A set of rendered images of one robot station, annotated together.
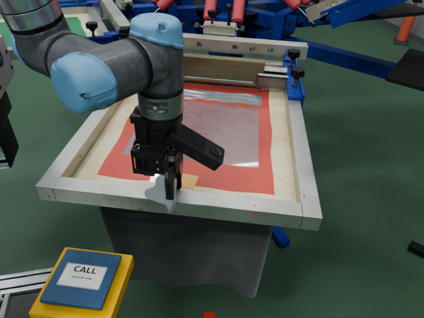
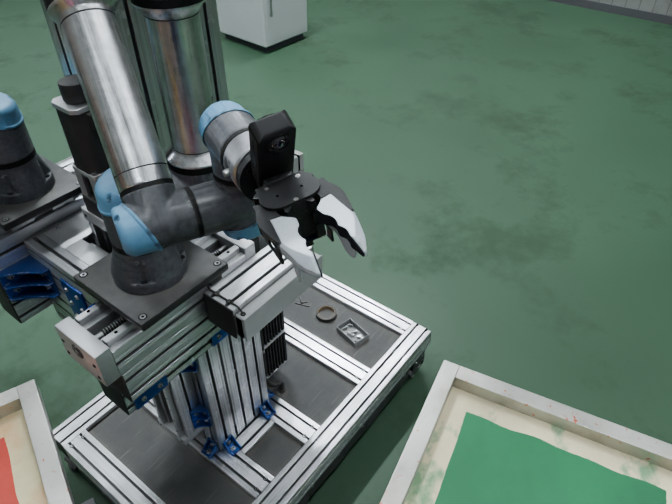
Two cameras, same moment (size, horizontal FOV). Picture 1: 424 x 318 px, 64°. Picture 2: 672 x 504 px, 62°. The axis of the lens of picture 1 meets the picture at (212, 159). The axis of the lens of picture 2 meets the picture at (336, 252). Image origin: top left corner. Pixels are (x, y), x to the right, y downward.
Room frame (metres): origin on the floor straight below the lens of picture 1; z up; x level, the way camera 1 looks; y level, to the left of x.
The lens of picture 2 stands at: (1.54, 0.42, 2.04)
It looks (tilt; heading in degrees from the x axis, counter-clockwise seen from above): 41 degrees down; 142
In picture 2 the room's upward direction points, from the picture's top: straight up
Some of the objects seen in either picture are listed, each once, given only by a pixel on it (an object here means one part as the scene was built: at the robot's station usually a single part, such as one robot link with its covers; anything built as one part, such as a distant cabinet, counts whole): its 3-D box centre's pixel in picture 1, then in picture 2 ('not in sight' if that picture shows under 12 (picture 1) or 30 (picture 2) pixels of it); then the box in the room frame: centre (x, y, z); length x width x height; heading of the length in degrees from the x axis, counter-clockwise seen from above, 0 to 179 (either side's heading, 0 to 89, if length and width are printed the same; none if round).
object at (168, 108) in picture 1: (160, 102); not in sight; (0.50, 0.09, 1.20); 0.08 x 0.08 x 0.05
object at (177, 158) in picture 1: (159, 141); not in sight; (0.50, 0.10, 1.12); 0.09 x 0.08 x 0.12; 85
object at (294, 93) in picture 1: (291, 83); not in sight; (1.09, -0.26, 0.97); 0.30 x 0.05 x 0.07; 175
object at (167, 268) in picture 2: not in sight; (145, 250); (0.63, 0.65, 1.31); 0.15 x 0.15 x 0.10
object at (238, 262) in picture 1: (184, 242); not in sight; (0.58, 0.06, 0.74); 0.45 x 0.03 x 0.43; 85
